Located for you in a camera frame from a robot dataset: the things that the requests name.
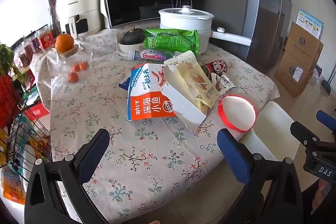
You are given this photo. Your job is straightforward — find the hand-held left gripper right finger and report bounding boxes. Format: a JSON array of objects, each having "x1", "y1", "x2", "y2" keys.
[{"x1": 217, "y1": 128, "x2": 311, "y2": 224}]

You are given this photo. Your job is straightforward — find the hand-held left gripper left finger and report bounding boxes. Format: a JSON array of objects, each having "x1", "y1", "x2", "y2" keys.
[{"x1": 24, "y1": 128, "x2": 111, "y2": 224}]

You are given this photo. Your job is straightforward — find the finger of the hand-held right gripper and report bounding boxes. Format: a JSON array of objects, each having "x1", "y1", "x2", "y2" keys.
[
  {"x1": 316, "y1": 110, "x2": 336, "y2": 132},
  {"x1": 290, "y1": 121, "x2": 336, "y2": 159}
]

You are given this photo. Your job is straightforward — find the red-rimmed white lid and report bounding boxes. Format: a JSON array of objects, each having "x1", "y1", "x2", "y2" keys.
[{"x1": 217, "y1": 94, "x2": 256, "y2": 132}]

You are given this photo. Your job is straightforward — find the white paper box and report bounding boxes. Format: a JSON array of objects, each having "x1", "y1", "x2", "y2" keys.
[{"x1": 161, "y1": 64, "x2": 208, "y2": 134}]

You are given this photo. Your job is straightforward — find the orange white snack bag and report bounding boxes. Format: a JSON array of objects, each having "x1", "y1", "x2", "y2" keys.
[{"x1": 119, "y1": 63, "x2": 179, "y2": 122}]

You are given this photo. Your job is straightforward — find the small white brown wrapper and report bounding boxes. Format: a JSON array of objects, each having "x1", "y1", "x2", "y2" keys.
[{"x1": 211, "y1": 73, "x2": 236, "y2": 92}]

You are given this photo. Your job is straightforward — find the cream bread wrapper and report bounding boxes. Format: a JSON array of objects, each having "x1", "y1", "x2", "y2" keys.
[{"x1": 164, "y1": 50, "x2": 219, "y2": 112}]

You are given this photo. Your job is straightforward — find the red cartoon can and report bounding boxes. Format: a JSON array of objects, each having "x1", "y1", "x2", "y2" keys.
[{"x1": 202, "y1": 61, "x2": 228, "y2": 80}]

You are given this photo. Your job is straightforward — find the person's right forearm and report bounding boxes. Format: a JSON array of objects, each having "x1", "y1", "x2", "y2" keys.
[{"x1": 302, "y1": 182, "x2": 336, "y2": 224}]

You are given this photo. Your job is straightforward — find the person's right hand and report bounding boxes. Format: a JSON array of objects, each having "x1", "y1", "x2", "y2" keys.
[{"x1": 318, "y1": 179, "x2": 332, "y2": 204}]

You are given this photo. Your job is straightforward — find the white chair seat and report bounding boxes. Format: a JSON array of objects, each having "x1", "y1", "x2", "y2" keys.
[{"x1": 240, "y1": 101, "x2": 302, "y2": 161}]

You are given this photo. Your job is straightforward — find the cardboard box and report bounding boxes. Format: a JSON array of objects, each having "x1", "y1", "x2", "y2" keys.
[
  {"x1": 274, "y1": 52, "x2": 315, "y2": 98},
  {"x1": 285, "y1": 22, "x2": 324, "y2": 72}
]

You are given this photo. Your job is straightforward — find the orange packet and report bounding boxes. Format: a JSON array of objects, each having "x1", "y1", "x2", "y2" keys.
[{"x1": 1, "y1": 169, "x2": 27, "y2": 205}]

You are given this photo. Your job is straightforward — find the glass jar with wooden lid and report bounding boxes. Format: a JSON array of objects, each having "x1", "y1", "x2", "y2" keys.
[{"x1": 50, "y1": 44, "x2": 93, "y2": 84}]

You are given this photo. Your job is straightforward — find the white bowl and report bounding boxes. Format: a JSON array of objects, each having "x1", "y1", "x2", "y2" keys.
[{"x1": 117, "y1": 38, "x2": 147, "y2": 58}]

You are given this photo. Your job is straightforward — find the large orange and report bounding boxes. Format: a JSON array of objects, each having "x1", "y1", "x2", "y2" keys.
[{"x1": 55, "y1": 33, "x2": 75, "y2": 52}]

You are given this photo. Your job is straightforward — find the clear plastic bottle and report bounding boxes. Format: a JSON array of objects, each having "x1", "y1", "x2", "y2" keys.
[{"x1": 125, "y1": 46, "x2": 181, "y2": 62}]

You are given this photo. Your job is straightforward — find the dark green pumpkin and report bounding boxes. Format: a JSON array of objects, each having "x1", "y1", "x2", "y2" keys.
[{"x1": 123, "y1": 27, "x2": 146, "y2": 45}]

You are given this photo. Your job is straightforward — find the green plant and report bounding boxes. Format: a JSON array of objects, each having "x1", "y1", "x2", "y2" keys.
[{"x1": 0, "y1": 44, "x2": 25, "y2": 83}]

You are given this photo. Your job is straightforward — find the green snack bag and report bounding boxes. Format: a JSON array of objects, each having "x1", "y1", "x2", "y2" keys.
[{"x1": 144, "y1": 28, "x2": 201, "y2": 55}]

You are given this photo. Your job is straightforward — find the grey refrigerator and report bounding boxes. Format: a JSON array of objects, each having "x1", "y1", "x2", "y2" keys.
[{"x1": 189, "y1": 0, "x2": 294, "y2": 69}]

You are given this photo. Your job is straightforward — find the white electric pot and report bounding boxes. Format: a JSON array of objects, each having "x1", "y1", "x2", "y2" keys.
[{"x1": 158, "y1": 6, "x2": 252, "y2": 52}]

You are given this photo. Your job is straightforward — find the cream air fryer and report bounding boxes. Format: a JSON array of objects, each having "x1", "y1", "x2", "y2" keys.
[{"x1": 56, "y1": 0, "x2": 101, "y2": 39}]

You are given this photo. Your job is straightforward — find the black wire rack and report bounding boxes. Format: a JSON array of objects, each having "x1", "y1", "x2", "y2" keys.
[{"x1": 0, "y1": 98, "x2": 53, "y2": 169}]

